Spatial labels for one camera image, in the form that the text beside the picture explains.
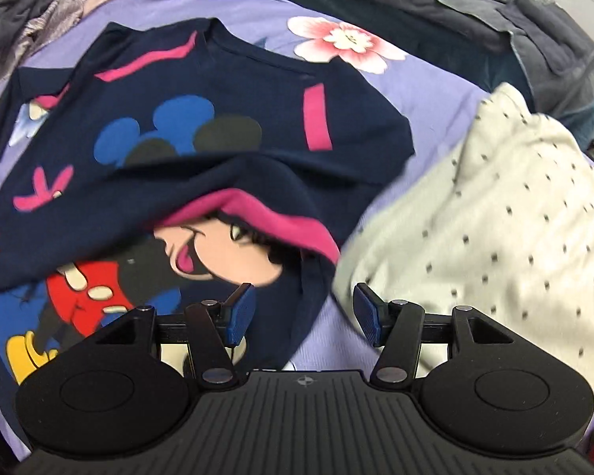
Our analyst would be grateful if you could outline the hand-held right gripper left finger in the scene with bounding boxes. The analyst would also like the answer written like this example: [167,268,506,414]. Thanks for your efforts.
[96,282,257,390]

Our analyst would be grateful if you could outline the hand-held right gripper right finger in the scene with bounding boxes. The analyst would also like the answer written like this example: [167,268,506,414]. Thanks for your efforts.
[354,282,516,388]

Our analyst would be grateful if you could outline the navy cartoon print shirt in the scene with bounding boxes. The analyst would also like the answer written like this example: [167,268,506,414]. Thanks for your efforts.
[0,17,417,387]

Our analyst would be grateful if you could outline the white polka dot garment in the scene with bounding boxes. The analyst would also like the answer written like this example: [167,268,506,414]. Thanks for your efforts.
[331,82,594,397]

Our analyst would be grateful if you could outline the purple floral bedsheet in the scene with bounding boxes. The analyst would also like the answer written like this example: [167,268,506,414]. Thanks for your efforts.
[0,0,594,463]

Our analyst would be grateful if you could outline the dark grey flat towel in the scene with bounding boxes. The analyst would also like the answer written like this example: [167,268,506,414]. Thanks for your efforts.
[507,25,594,110]

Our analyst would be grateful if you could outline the light grey satin-edged towel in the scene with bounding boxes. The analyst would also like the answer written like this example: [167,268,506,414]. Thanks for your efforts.
[434,0,594,124]

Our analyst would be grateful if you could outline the dark grey folded towel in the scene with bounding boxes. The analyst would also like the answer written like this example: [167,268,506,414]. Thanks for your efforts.
[517,0,594,67]

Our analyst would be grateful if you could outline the heather purple garment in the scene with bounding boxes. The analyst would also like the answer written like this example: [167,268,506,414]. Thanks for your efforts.
[0,0,87,90]

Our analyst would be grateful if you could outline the dark grey garment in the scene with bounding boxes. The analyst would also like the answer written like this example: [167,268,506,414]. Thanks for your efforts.
[0,0,80,50]

